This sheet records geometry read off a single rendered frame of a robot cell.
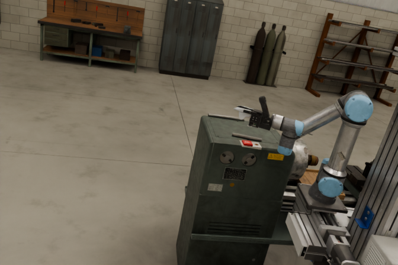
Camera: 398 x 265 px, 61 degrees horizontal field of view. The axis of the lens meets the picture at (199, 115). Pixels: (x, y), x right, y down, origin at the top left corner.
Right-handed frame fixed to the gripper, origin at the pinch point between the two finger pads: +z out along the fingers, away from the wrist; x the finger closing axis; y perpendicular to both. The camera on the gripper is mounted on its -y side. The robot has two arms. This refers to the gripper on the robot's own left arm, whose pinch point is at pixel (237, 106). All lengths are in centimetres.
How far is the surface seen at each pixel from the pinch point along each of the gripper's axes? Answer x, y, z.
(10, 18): 449, 27, 644
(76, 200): 82, 148, 146
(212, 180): 28, 57, 9
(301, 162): 65, 37, -42
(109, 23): 549, -12, 448
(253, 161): 37, 39, -12
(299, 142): 72, 25, -37
